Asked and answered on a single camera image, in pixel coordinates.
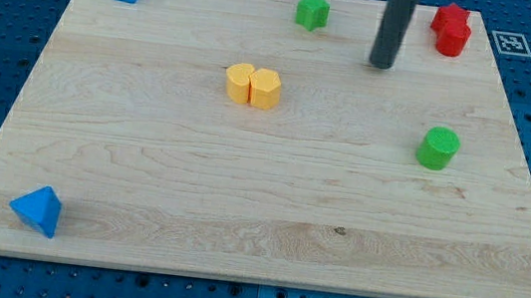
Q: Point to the green cylinder block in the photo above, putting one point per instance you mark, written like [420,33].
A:
[438,148]

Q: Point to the red star block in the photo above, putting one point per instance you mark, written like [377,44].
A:
[448,13]

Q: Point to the yellow hexagon block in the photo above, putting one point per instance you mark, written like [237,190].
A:
[265,89]

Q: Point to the yellow heart block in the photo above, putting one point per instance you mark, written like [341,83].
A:
[238,82]

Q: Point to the red cylinder block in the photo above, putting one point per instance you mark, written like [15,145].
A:
[452,38]

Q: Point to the wooden board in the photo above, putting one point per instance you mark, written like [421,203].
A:
[126,116]

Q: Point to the blue triangle block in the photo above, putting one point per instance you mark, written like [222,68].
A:
[39,210]

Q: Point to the green star block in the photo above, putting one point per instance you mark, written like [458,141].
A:
[312,14]

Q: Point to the white fiducial marker tag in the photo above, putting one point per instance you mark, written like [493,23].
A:
[511,44]

